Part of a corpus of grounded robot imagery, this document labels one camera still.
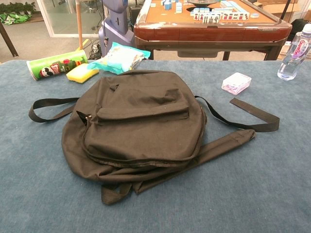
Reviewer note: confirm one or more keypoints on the black fabric backpack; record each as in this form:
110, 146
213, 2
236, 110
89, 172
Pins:
145, 133

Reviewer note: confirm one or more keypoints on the single light blue mahjong tile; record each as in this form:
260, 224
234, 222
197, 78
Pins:
254, 15

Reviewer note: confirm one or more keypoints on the clear water bottle purple label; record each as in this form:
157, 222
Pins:
291, 60

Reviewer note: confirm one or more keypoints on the blue grey pedestal machine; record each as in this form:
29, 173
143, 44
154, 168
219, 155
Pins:
114, 31

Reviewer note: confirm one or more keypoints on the yellow sponge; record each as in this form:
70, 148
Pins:
81, 73

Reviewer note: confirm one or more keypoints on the green Pringles can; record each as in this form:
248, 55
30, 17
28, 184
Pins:
56, 66

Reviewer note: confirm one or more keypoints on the blue felt table cover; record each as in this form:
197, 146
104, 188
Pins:
36, 170

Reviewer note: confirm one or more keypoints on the dark round bowl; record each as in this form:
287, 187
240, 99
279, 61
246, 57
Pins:
202, 2

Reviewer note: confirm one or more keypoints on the teal plastic snack package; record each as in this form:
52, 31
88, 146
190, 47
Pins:
119, 59

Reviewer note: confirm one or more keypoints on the green plastic sheet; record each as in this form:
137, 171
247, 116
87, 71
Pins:
14, 19

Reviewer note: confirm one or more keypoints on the clear plastic box purple contents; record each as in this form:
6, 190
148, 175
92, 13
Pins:
235, 83

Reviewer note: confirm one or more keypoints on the brown mahjong table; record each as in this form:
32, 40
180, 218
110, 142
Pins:
206, 32

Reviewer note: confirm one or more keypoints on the wooden pole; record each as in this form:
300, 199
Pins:
79, 24

